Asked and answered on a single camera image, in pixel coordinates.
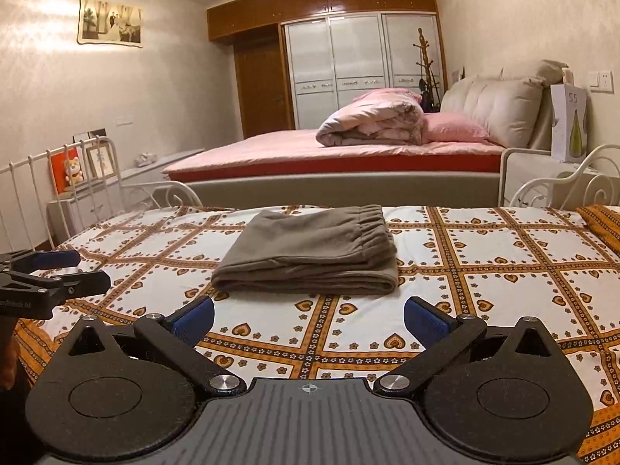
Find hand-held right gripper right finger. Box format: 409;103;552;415
373;295;556;395

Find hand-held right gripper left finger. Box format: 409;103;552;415
65;295;248;395

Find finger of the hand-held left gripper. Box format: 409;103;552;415
0;250;81;273
0;271;112;303

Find grey fleece pants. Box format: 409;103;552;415
211;204;399;296

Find orange heart patterned bedspread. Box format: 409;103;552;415
14;203;620;465

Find red plush toy picture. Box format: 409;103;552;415
50;148;88;195

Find framed calligraphy picture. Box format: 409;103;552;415
86;145;117;181

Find low white cabinet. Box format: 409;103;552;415
46;148;207;249

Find white nightstand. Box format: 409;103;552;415
504;149;600;207

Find pink pillow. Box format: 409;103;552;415
422;112;491;145

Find large bed with pink sheet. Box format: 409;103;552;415
162;128;505;208

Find orange patterned pillow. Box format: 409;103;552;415
576;203;620;253

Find folded pink floral quilt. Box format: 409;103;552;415
316;88;426;147

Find beige padded headboard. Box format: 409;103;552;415
440;59;570;150

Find brown wooden door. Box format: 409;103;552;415
234;41;296;139

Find white box with bottle print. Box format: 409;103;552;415
549;82;590;164

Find wooden coat rack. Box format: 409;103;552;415
413;28;444;108

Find white sliding door wardrobe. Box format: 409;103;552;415
282;12;446;130

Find brown wooden overhead cabinet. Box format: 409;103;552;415
207;0;435;43

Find white metal bed frame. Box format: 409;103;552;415
0;136;620;255

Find wall photo poster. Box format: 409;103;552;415
77;0;145;49

